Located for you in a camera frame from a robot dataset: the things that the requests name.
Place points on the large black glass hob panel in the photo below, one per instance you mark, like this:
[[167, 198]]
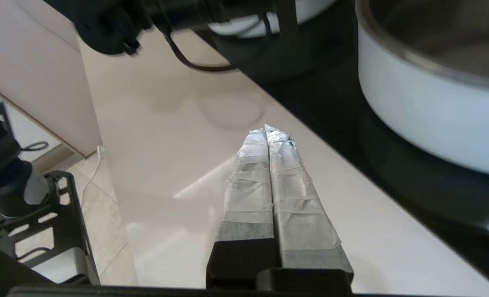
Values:
[[413, 189]]

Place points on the black robot torso column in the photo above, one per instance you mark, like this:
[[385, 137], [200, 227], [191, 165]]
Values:
[[1, 173]]

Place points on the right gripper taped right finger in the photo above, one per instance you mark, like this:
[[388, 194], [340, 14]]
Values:
[[302, 218]]

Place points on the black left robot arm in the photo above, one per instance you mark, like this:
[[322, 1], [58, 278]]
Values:
[[108, 24]]

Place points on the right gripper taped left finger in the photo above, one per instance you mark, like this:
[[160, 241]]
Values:
[[246, 206]]

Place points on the white pot steel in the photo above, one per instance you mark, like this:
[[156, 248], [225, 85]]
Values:
[[434, 119], [244, 29]]

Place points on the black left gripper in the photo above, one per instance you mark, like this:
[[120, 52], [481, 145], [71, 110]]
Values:
[[285, 16]]

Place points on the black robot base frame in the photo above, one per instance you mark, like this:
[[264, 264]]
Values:
[[69, 231]]

